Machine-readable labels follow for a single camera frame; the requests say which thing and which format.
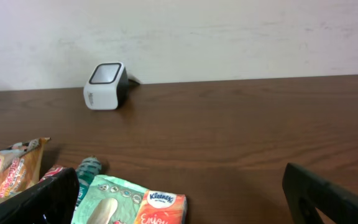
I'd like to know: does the orange Kleenex tissue pack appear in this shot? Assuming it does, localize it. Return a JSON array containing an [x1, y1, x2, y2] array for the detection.
[[134, 190, 188, 224]]

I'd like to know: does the red Top chocolate bar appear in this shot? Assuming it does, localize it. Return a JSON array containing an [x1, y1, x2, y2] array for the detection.
[[39, 164, 66, 182]]

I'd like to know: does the white barcode scanner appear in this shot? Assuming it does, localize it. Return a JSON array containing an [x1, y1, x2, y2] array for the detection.
[[83, 62, 129, 110]]

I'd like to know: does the blue Listerine mouthwash bottle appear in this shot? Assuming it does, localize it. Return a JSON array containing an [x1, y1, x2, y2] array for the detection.
[[76, 156, 102, 207]]

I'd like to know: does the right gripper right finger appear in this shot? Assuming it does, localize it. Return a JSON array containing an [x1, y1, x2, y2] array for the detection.
[[282, 163, 358, 224]]

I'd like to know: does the beige snack bag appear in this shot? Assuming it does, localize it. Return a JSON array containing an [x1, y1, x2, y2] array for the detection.
[[0, 138, 51, 203]]

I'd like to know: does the mint green wet wipes pack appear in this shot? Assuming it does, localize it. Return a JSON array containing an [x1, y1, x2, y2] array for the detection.
[[71, 175, 147, 224]]

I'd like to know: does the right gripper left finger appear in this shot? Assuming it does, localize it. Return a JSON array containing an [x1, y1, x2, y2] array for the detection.
[[0, 168, 79, 224]]

